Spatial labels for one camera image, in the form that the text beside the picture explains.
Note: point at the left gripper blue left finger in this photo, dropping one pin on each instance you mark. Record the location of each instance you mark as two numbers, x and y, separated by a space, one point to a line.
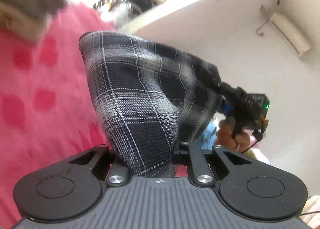
119 173

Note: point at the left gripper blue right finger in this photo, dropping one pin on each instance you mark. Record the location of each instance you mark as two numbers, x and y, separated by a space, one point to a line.
195 159

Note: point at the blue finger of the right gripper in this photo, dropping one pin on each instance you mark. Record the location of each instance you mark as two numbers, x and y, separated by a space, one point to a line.
208 80

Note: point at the black white plaid shirt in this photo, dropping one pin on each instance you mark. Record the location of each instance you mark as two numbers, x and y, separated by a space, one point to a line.
147 97

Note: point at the person right hand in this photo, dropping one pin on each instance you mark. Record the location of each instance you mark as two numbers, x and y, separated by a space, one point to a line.
225 138

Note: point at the blue denim garment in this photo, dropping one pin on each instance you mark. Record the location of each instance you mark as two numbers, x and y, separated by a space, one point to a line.
207 138

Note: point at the pink floral bed blanket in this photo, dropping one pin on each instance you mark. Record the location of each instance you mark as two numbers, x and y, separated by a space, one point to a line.
46 109

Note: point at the black wheelchair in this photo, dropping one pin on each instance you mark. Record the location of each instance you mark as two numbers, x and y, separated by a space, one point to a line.
121 12

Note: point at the folded beige garment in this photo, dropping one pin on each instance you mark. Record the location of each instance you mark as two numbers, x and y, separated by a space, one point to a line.
22 25

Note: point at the white wall air conditioner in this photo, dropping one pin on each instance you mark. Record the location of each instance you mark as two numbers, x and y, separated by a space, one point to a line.
290 33

